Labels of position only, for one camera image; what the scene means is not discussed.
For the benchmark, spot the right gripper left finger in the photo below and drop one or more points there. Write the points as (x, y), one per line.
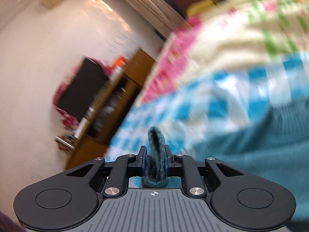
(122, 169)

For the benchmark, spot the floral pink cream quilt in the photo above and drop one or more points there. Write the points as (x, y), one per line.
(232, 34)

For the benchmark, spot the teal knit sweater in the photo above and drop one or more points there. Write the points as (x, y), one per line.
(274, 147)

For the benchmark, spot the wooden TV cabinet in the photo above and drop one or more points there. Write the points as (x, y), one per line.
(108, 110)

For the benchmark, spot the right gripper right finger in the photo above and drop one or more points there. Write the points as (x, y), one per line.
(185, 167)

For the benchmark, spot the orange package on cabinet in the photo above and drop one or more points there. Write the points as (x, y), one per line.
(118, 63)

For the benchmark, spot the blue checkered plastic sheet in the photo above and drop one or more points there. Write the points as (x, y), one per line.
(212, 104)

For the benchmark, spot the yellow green pillow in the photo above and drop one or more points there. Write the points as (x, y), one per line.
(199, 7)

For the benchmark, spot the beige left curtain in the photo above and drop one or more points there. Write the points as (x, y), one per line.
(159, 14)

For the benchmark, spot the black television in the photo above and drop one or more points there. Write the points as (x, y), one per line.
(91, 79)

